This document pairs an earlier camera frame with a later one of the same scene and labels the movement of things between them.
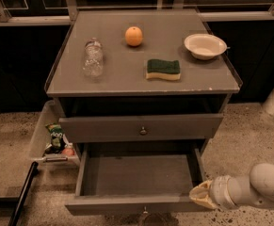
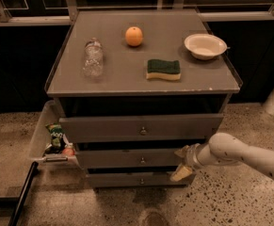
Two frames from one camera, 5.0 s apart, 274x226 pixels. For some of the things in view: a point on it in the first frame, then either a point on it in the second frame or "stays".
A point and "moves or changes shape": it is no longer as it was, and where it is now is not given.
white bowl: x=204 y=46 stays
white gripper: x=217 y=189 -> x=191 y=158
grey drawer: x=137 y=179 moves or changes shape
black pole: x=23 y=195 stays
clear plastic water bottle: x=93 y=58 stays
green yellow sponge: x=163 y=69 stays
